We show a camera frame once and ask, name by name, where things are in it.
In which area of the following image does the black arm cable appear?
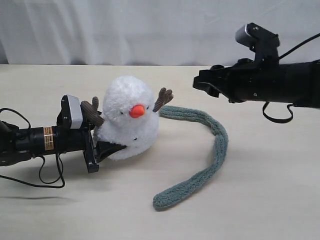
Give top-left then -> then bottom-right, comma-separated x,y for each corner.
0,107 -> 66,189
261,32 -> 320,124

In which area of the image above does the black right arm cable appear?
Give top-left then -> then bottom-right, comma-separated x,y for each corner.
261,32 -> 320,124

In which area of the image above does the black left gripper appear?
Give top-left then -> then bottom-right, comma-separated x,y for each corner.
53,99 -> 127,174

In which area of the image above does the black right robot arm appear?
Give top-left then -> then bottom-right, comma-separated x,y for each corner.
192,58 -> 320,108

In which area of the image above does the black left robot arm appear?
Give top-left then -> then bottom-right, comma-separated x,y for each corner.
0,94 -> 126,173

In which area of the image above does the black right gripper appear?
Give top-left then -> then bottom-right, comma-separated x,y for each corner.
192,58 -> 285,103

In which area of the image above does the white plush snowman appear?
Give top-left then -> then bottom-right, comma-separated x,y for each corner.
80,75 -> 174,161

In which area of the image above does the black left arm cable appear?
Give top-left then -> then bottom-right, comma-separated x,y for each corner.
0,107 -> 66,189

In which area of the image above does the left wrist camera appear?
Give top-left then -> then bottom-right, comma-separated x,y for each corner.
61,94 -> 83,129

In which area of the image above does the teal fuzzy knit scarf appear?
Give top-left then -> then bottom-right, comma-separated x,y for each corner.
152,105 -> 229,211

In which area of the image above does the white curtain backdrop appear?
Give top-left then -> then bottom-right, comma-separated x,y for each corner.
0,0 -> 320,66

